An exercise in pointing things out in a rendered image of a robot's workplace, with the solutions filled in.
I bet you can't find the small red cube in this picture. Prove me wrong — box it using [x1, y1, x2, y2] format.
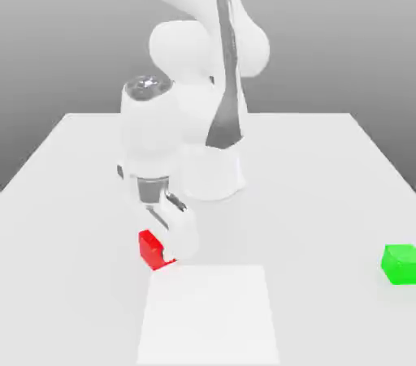
[138, 229, 177, 272]

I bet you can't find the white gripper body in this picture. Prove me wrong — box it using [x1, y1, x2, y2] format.
[140, 199, 200, 261]

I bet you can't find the small green cube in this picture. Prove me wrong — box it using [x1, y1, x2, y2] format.
[380, 243, 416, 286]

